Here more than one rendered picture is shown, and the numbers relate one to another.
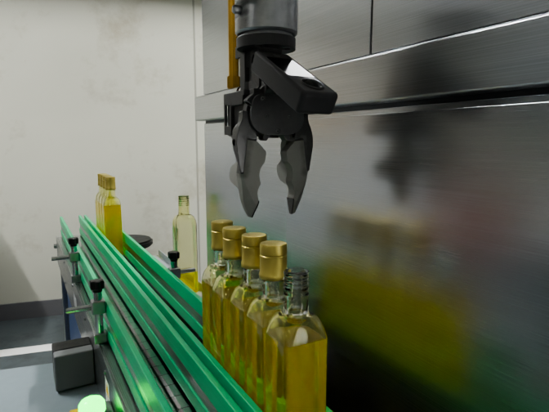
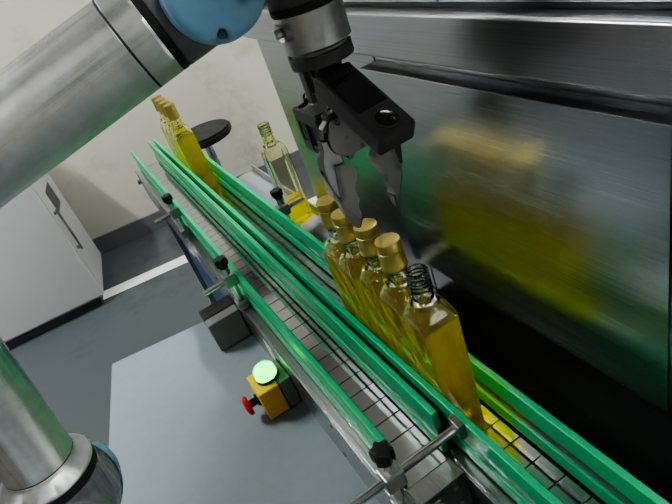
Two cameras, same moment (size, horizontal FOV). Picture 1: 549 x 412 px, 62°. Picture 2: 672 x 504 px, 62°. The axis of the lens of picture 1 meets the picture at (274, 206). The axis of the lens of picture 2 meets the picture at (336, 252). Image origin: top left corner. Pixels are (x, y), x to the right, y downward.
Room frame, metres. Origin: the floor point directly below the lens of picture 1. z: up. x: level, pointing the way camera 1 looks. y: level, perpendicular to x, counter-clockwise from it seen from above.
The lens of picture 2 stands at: (-0.05, -0.04, 1.55)
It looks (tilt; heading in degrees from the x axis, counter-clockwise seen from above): 32 degrees down; 10
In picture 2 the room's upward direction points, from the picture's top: 21 degrees counter-clockwise
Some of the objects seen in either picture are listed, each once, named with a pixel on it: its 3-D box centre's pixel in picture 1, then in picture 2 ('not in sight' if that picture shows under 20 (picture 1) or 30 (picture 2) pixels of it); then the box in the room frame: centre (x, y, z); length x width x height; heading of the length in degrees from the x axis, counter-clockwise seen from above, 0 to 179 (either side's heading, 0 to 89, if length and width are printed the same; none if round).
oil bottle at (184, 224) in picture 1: (185, 244); (282, 172); (1.21, 0.24, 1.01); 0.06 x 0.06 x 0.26; 25
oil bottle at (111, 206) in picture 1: (112, 217); (188, 146); (1.59, 0.57, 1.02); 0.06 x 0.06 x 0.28; 29
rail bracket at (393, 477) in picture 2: not in sight; (409, 468); (0.38, 0.05, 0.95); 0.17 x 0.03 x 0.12; 119
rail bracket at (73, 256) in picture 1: (65, 261); (169, 219); (1.29, 0.60, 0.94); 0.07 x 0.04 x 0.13; 119
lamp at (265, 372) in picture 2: (91, 406); (264, 371); (0.73, 0.31, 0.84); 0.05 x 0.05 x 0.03
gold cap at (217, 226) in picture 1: (222, 235); (330, 211); (0.71, 0.08, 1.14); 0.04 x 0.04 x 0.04
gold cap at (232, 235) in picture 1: (234, 242); (345, 225); (0.66, 0.06, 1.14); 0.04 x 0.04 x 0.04
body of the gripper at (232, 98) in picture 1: (263, 91); (332, 99); (0.58, 0.01, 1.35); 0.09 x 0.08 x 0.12; 29
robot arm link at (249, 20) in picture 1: (264, 21); (310, 29); (0.58, 0.01, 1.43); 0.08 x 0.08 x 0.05
